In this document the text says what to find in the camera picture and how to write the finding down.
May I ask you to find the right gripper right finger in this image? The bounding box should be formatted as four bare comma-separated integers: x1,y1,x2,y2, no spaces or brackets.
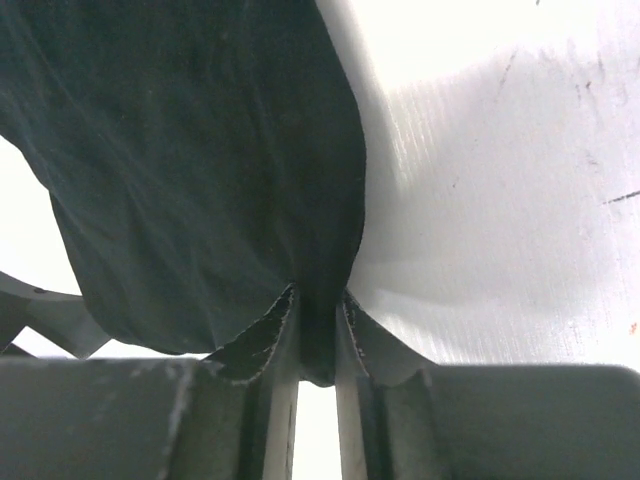
336,292,433,479

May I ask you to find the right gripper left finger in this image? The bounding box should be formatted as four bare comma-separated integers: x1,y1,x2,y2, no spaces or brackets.
204,285,299,479

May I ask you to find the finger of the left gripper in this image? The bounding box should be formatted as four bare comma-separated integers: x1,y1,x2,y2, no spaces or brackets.
1,272,111,359

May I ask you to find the black daisy print t-shirt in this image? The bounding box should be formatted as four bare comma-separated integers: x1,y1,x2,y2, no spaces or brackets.
1,1,366,387

